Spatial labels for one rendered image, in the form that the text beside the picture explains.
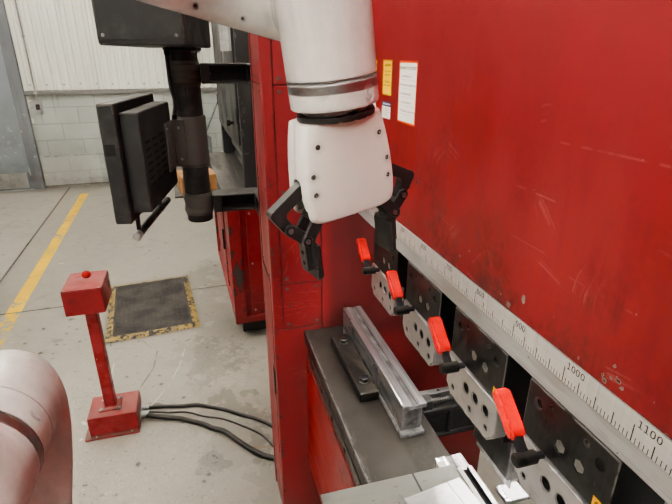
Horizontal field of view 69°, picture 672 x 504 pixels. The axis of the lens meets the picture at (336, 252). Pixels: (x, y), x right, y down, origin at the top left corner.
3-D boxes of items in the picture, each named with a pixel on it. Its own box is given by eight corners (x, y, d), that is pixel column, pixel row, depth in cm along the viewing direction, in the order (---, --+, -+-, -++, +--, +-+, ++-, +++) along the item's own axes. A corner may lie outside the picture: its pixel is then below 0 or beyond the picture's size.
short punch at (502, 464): (471, 445, 87) (477, 402, 84) (481, 443, 88) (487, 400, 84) (503, 490, 78) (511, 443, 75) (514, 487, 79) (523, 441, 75)
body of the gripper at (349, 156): (359, 87, 51) (367, 188, 56) (269, 106, 47) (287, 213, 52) (401, 93, 45) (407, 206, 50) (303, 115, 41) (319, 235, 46)
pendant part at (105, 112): (151, 188, 192) (138, 92, 179) (183, 187, 193) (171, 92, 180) (114, 225, 151) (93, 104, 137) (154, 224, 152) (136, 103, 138)
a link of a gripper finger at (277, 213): (329, 161, 49) (338, 212, 52) (258, 185, 46) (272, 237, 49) (335, 164, 48) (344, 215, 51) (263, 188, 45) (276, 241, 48)
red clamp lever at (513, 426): (493, 388, 64) (520, 468, 60) (520, 383, 65) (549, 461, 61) (487, 392, 66) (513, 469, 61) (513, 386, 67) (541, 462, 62)
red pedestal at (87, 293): (92, 415, 252) (57, 268, 222) (143, 406, 259) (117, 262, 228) (84, 442, 235) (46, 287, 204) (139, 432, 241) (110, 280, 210)
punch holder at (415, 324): (401, 331, 105) (406, 260, 99) (437, 326, 107) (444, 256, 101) (432, 371, 92) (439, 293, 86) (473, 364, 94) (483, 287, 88)
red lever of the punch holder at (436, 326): (427, 316, 82) (444, 373, 78) (449, 313, 83) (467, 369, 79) (423, 320, 84) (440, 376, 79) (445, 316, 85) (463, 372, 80)
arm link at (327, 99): (351, 66, 50) (354, 96, 52) (272, 81, 47) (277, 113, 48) (399, 71, 44) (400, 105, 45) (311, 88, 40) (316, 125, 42)
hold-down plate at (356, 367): (330, 343, 156) (330, 335, 154) (347, 341, 157) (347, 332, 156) (360, 403, 129) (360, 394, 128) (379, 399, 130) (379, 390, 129)
